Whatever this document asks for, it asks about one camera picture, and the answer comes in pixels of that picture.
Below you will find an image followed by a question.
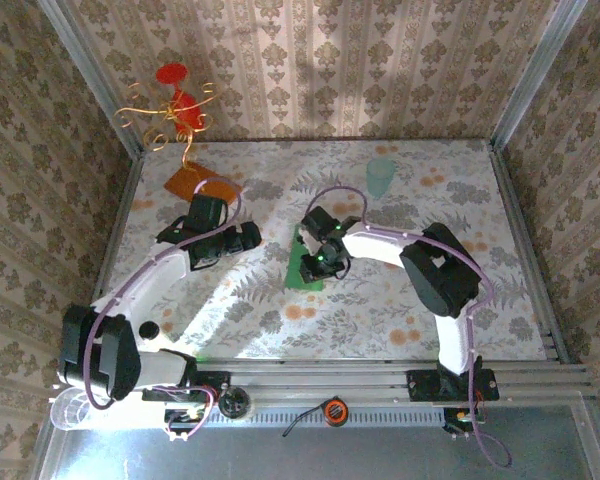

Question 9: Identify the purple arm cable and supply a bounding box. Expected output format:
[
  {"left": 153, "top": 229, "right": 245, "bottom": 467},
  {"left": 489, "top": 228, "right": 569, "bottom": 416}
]
[
  {"left": 305, "top": 185, "right": 514, "bottom": 470},
  {"left": 84, "top": 176, "right": 244, "bottom": 444}
]

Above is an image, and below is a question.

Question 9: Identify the teal translucent plastic cup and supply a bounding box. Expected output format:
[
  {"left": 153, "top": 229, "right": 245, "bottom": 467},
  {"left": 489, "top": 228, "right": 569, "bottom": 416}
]
[{"left": 365, "top": 158, "right": 397, "bottom": 200}]

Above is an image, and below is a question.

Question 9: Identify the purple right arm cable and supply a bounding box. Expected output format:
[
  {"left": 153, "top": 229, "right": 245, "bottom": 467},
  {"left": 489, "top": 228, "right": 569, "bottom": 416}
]
[{"left": 305, "top": 185, "right": 514, "bottom": 470}]

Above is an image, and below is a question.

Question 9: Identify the red plastic wine glass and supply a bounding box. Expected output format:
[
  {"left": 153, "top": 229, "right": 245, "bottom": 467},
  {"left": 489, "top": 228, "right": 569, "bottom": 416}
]
[{"left": 154, "top": 62, "right": 204, "bottom": 136}]

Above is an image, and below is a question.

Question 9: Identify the aluminium mounting rail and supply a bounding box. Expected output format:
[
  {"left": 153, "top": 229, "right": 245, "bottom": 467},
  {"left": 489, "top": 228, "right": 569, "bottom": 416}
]
[{"left": 54, "top": 360, "right": 595, "bottom": 407}]

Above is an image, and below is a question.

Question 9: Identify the floral print tablecloth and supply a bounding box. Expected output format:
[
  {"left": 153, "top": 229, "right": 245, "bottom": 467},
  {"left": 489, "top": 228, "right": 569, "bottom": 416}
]
[{"left": 87, "top": 139, "right": 549, "bottom": 361}]

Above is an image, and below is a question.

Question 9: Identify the green square paper sheet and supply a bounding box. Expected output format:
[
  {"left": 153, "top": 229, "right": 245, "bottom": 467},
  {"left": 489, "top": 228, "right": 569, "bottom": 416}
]
[{"left": 283, "top": 223, "right": 326, "bottom": 293}]

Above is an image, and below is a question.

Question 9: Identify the slotted grey cable duct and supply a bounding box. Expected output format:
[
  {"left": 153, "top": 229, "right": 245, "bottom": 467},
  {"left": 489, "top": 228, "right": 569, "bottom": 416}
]
[{"left": 249, "top": 409, "right": 446, "bottom": 427}]

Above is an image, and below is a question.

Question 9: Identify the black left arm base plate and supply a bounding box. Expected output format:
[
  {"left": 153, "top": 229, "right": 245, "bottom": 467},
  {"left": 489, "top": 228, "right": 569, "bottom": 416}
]
[{"left": 140, "top": 382, "right": 231, "bottom": 402}]

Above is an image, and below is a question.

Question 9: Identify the aluminium corner post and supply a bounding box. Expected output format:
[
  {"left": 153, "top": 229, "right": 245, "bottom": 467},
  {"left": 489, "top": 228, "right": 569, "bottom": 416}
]
[
  {"left": 37, "top": 0, "right": 146, "bottom": 159},
  {"left": 489, "top": 0, "right": 591, "bottom": 149}
]

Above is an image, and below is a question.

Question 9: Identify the orange black tape measure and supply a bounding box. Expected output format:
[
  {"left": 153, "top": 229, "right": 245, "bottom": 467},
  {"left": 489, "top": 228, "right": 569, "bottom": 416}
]
[{"left": 282, "top": 396, "right": 350, "bottom": 438}]

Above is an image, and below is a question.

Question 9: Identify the small black controller board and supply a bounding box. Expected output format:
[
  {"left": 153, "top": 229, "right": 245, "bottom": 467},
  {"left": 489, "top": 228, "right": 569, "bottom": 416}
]
[
  {"left": 442, "top": 407, "right": 487, "bottom": 439},
  {"left": 163, "top": 405, "right": 209, "bottom": 444}
]

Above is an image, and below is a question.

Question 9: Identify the black round connector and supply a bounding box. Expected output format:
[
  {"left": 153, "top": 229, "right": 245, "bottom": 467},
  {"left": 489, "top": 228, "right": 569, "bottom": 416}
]
[{"left": 217, "top": 387, "right": 254, "bottom": 419}]

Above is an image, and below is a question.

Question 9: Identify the grey metal plate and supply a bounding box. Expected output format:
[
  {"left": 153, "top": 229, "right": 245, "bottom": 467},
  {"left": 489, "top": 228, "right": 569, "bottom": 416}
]
[{"left": 32, "top": 403, "right": 600, "bottom": 480}]

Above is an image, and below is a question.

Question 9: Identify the aluminium side rail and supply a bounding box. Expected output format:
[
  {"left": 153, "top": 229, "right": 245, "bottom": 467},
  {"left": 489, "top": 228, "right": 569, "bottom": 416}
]
[
  {"left": 73, "top": 154, "right": 146, "bottom": 366},
  {"left": 488, "top": 142, "right": 574, "bottom": 364}
]

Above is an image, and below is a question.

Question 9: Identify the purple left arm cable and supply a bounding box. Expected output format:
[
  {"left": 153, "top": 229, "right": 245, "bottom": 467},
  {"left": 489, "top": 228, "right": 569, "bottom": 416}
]
[{"left": 84, "top": 176, "right": 244, "bottom": 444}]

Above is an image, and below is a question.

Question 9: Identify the gold wire stand orange base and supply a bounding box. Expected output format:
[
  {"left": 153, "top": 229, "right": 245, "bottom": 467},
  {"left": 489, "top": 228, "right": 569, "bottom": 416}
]
[{"left": 112, "top": 79, "right": 244, "bottom": 206}]

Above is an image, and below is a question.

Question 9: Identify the clear plastic cup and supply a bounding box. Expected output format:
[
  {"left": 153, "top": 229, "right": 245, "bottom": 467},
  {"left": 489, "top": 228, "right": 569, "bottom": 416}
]
[{"left": 49, "top": 389, "right": 112, "bottom": 432}]

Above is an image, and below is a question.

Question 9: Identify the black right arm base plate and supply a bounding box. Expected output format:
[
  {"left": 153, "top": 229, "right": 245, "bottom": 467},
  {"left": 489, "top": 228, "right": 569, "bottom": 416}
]
[{"left": 406, "top": 368, "right": 501, "bottom": 403}]

